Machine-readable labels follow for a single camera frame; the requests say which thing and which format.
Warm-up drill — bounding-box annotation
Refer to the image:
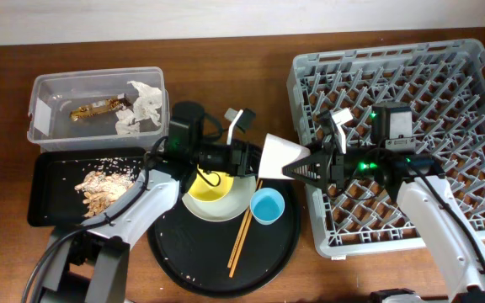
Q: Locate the pink cup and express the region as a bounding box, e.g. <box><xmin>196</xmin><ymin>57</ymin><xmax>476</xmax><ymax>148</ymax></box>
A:
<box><xmin>258</xmin><ymin>134</ymin><xmax>311</xmax><ymax>180</ymax></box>

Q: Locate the grey plate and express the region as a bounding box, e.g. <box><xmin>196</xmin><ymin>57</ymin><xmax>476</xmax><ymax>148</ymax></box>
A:
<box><xmin>182</xmin><ymin>177</ymin><xmax>256</xmax><ymax>222</ymax></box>

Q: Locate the yellow bowl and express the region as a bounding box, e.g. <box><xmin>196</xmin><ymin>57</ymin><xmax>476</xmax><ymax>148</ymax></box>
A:
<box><xmin>189</xmin><ymin>168</ymin><xmax>234</xmax><ymax>202</ymax></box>

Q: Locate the blue cup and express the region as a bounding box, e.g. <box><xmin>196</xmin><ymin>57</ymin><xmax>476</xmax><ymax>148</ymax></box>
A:
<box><xmin>250</xmin><ymin>188</ymin><xmax>285</xmax><ymax>226</ymax></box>

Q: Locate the white tissue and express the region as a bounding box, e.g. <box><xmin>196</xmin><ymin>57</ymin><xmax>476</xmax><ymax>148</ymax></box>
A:
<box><xmin>115</xmin><ymin>81</ymin><xmax>163</xmax><ymax>135</ymax></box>

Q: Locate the wooden chopstick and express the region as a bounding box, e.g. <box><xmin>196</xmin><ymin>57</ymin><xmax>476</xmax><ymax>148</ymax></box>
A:
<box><xmin>228</xmin><ymin>180</ymin><xmax>264</xmax><ymax>279</ymax></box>
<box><xmin>227</xmin><ymin>207</ymin><xmax>251</xmax><ymax>269</ymax></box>

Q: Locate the food scraps pile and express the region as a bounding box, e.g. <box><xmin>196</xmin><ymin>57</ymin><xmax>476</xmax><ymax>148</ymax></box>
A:
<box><xmin>74</xmin><ymin>157</ymin><xmax>141</xmax><ymax>218</ymax></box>

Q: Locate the gold foil wrapper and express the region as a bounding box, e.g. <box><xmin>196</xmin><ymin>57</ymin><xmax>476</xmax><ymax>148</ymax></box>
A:
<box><xmin>69</xmin><ymin>94</ymin><xmax>132</xmax><ymax>121</ymax></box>

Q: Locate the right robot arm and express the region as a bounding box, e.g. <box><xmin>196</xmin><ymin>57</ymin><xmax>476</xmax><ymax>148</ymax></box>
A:
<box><xmin>282</xmin><ymin>102</ymin><xmax>485</xmax><ymax>302</ymax></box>

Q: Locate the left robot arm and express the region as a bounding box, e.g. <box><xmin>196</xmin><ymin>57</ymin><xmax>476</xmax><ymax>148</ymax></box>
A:
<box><xmin>21</xmin><ymin>101</ymin><xmax>261</xmax><ymax>302</ymax></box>

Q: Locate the grey dishwasher rack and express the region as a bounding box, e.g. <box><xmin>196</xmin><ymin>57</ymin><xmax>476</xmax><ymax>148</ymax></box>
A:
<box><xmin>286</xmin><ymin>39</ymin><xmax>485</xmax><ymax>258</ymax></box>

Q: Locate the round black serving tray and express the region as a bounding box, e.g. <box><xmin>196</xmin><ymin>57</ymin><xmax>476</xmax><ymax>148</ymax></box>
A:
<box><xmin>147</xmin><ymin>180</ymin><xmax>301</xmax><ymax>298</ymax></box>

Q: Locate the clear plastic bin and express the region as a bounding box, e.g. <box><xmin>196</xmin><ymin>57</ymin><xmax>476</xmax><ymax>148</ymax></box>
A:
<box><xmin>27</xmin><ymin>66</ymin><xmax>169</xmax><ymax>152</ymax></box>

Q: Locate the black rectangular tray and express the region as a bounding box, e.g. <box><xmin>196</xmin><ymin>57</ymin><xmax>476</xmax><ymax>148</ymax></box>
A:
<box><xmin>27</xmin><ymin>147</ymin><xmax>145</xmax><ymax>227</ymax></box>

